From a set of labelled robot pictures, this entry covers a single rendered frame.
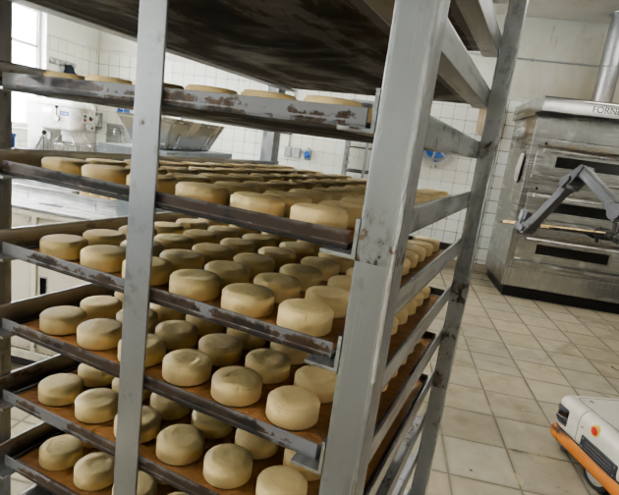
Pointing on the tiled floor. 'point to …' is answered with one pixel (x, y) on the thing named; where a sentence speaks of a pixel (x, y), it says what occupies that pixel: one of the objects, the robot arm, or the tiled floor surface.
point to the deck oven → (543, 138)
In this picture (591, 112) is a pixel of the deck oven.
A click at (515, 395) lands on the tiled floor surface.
